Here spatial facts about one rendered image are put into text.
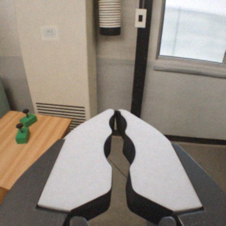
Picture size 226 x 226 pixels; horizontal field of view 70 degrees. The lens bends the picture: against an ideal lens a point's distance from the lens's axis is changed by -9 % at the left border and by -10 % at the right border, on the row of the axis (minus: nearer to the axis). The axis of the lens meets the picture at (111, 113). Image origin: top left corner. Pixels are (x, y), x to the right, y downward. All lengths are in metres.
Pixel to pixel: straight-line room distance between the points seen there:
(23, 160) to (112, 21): 1.05
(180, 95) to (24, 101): 1.61
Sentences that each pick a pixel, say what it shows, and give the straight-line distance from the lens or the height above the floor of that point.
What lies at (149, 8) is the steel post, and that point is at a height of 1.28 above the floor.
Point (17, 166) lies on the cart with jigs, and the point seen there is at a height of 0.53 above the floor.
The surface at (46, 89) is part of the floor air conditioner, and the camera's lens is 1.49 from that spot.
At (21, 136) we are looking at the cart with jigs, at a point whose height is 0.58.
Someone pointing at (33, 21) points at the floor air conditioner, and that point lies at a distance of 1.36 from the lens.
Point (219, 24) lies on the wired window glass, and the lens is 1.67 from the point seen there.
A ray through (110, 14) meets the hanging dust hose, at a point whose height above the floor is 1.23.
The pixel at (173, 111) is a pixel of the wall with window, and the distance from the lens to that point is 1.77.
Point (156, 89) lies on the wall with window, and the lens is 1.63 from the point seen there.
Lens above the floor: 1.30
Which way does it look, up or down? 34 degrees down
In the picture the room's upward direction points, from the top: 1 degrees clockwise
